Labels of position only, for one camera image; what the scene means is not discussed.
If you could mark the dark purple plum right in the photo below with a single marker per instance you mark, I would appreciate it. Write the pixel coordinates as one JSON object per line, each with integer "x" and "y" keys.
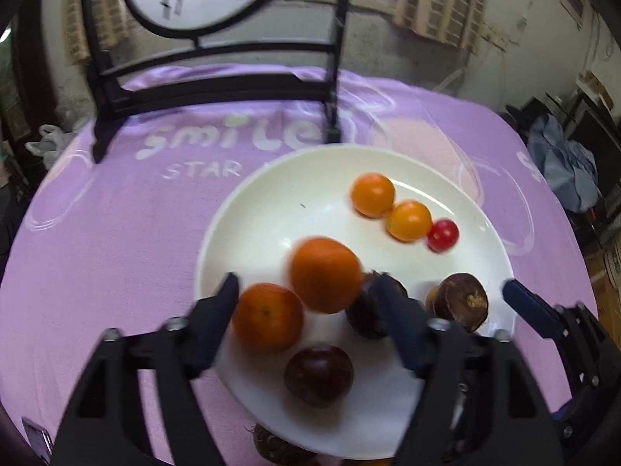
{"x": 363, "y": 314}

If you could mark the small orange kumquat on plate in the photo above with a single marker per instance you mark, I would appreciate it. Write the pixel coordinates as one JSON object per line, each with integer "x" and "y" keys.
{"x": 372, "y": 195}

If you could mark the white oval plate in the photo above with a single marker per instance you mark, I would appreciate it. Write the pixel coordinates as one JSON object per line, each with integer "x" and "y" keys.
{"x": 291, "y": 223}

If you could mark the dark water chestnut on plate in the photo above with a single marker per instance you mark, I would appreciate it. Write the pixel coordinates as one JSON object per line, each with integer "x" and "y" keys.
{"x": 460, "y": 297}

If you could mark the orange fruit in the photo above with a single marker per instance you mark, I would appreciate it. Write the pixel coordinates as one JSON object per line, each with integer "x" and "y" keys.
{"x": 409, "y": 221}

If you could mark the purple printed tablecloth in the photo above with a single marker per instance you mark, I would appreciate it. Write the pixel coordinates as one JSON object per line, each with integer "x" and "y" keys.
{"x": 115, "y": 244}

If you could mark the beige checked curtain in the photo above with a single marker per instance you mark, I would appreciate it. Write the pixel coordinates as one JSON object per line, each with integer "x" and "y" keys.
{"x": 112, "y": 22}
{"x": 452, "y": 22}

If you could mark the smartphone at table edge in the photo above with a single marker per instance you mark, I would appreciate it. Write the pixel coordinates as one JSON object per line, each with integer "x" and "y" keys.
{"x": 39, "y": 439}

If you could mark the dark purple plum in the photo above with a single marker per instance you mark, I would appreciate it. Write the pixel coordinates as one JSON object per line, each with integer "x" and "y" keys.
{"x": 319, "y": 376}
{"x": 363, "y": 314}

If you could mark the orange mandarin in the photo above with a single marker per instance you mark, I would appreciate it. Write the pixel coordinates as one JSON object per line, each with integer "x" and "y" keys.
{"x": 268, "y": 318}
{"x": 325, "y": 274}

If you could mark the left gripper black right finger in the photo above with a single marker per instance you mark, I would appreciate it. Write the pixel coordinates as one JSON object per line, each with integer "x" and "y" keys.
{"x": 444, "y": 356}

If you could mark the water chestnut beside plate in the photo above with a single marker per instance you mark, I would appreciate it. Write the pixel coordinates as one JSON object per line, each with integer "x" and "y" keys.
{"x": 278, "y": 451}

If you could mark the dark purple plum left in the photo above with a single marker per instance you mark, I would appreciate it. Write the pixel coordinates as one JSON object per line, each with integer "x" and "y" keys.
{"x": 319, "y": 376}

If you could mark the red tomato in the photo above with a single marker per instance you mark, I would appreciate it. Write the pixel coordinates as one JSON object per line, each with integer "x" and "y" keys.
{"x": 443, "y": 236}

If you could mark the beige checked curtain left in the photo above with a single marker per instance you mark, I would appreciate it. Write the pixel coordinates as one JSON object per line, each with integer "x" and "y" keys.
{"x": 112, "y": 22}

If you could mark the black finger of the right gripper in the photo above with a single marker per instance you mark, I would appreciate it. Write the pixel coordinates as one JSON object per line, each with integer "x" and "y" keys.
{"x": 543, "y": 318}

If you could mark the white plastic bag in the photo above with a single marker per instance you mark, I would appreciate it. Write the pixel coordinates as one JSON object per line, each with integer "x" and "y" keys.
{"x": 54, "y": 140}

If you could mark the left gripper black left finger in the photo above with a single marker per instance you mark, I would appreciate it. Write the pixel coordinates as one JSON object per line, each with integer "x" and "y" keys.
{"x": 104, "y": 423}

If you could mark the beige checked curtain right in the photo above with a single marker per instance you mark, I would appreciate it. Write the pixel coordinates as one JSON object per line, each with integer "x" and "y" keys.
{"x": 452, "y": 22}

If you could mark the blue cloth bag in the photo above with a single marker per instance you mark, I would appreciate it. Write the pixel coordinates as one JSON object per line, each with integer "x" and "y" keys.
{"x": 567, "y": 166}

